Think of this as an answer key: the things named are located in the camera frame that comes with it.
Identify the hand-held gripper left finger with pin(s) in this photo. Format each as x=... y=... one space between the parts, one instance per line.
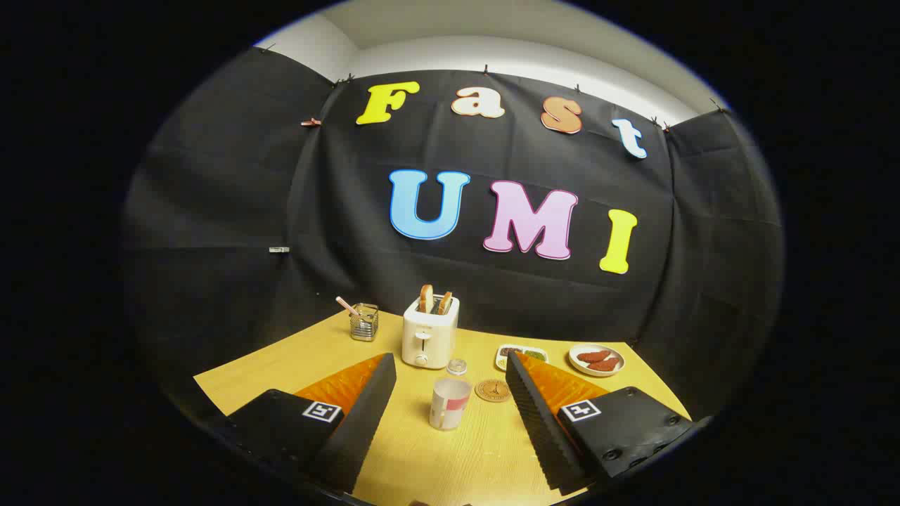
x=365 y=422

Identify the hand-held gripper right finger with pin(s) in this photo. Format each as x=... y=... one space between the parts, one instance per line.
x=541 y=422

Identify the round wooden coaster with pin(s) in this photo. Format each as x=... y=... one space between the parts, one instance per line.
x=492 y=391

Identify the clear juice bottle pink label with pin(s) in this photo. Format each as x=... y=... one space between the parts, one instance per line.
x=450 y=404

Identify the round white plate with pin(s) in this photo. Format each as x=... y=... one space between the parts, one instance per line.
x=578 y=367

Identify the wooden table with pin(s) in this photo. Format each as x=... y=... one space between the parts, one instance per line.
x=422 y=457

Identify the white divided sauce dish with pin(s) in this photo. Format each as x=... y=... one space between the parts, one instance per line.
x=503 y=357

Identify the red meat piece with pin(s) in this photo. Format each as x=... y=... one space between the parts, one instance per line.
x=593 y=355
x=605 y=365

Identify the white toaster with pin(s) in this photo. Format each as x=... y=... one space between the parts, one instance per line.
x=429 y=337

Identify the pink striped straw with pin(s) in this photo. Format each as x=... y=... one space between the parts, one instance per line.
x=346 y=305

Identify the black backdrop cloth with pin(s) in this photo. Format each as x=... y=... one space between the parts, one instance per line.
x=211 y=211

